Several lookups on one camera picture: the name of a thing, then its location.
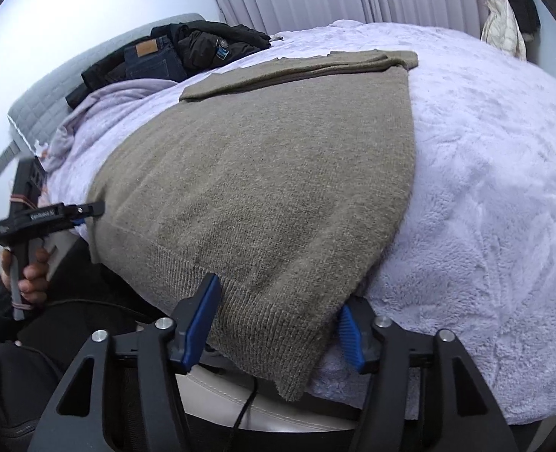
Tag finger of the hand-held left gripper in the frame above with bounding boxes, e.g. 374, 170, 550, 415
67, 201, 106, 227

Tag black cable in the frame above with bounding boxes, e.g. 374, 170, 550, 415
227, 377, 260, 452

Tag person's black-clad legs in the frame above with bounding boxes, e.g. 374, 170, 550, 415
0, 240, 187, 452

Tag lavender fleece blanket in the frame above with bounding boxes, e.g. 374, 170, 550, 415
37, 19, 556, 425

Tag grey quilted headboard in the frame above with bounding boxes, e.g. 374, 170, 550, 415
7, 13, 208, 151

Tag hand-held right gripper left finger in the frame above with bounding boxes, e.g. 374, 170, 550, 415
26, 272, 223, 452

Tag pile of dark clothes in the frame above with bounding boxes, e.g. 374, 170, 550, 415
66, 21, 273, 109

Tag person's left hand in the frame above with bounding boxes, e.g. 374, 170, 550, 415
1, 246, 52, 305

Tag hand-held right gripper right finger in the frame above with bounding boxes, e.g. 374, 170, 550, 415
337, 298, 519, 452

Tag grey striped object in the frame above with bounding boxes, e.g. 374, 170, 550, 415
0, 144, 21, 176

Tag cream padded seat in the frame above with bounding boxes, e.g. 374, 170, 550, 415
132, 320, 369, 434

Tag tan knit sweater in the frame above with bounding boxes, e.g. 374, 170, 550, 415
86, 49, 420, 402

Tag dark blue jeans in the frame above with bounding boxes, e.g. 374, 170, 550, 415
124, 35, 189, 86

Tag white puffer jacket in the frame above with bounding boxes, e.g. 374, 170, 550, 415
480, 0, 528, 61

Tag lilac crumpled cloth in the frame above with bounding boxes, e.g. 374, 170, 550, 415
40, 79, 181, 175

